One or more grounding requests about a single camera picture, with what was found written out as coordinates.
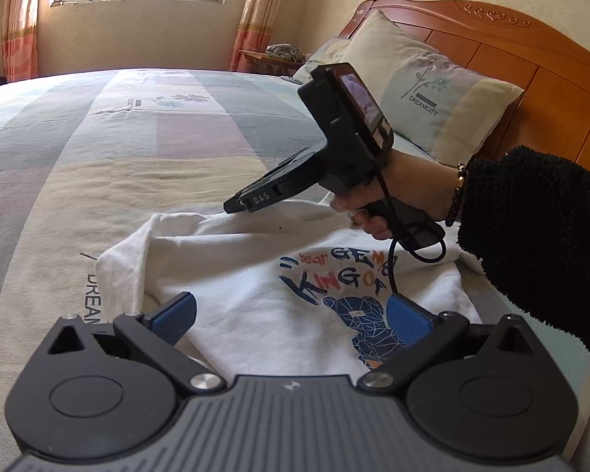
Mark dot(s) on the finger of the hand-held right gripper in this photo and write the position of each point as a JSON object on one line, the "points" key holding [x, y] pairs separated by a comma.
{"points": [[235, 205]]}

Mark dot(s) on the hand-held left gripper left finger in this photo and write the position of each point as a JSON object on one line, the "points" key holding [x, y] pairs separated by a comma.
{"points": [[174, 312]]}

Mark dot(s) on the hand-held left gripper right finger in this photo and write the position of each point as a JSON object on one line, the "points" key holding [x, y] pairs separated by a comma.
{"points": [[405, 319]]}

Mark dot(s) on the white printed sweatshirt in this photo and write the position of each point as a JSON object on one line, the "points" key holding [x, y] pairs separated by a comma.
{"points": [[255, 295]]}

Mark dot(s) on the person's right hand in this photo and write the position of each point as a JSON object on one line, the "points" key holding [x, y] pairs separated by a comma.
{"points": [[418, 187]]}

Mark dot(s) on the small patchwork pillow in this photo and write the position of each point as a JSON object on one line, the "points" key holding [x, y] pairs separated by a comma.
{"points": [[324, 56]]}

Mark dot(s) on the large patchwork pillow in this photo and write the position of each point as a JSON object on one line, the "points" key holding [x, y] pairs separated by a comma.
{"points": [[423, 83]]}

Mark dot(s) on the grey plush toy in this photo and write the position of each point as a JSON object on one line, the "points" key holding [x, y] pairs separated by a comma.
{"points": [[285, 52]]}

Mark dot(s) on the wooden nightstand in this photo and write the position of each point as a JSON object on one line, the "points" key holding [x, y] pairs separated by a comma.
{"points": [[260, 61]]}

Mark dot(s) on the bed with patchwork sheet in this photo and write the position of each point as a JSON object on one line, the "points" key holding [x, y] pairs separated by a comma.
{"points": [[128, 157]]}

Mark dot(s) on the orange striped curtain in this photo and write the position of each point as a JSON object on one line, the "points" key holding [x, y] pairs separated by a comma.
{"points": [[22, 24], [255, 10]]}

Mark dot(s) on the wooden headboard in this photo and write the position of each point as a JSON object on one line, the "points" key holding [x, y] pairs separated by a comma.
{"points": [[545, 59]]}

